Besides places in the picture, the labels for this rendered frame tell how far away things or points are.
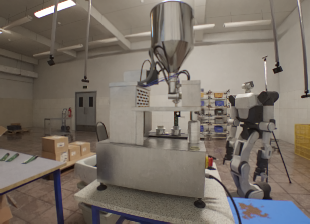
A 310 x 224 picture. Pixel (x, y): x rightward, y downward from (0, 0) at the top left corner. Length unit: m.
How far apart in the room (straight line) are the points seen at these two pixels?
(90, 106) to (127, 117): 7.68
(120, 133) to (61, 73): 9.52
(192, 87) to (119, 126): 0.44
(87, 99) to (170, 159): 8.05
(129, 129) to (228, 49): 6.51
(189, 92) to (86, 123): 8.19
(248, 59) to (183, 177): 6.61
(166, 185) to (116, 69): 7.21
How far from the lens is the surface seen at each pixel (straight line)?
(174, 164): 0.73
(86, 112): 8.54
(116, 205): 0.82
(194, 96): 0.65
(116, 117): 0.83
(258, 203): 1.24
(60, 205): 1.63
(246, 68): 6.97
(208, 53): 6.87
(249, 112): 1.65
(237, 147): 1.77
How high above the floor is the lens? 1.21
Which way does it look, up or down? level
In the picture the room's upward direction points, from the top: straight up
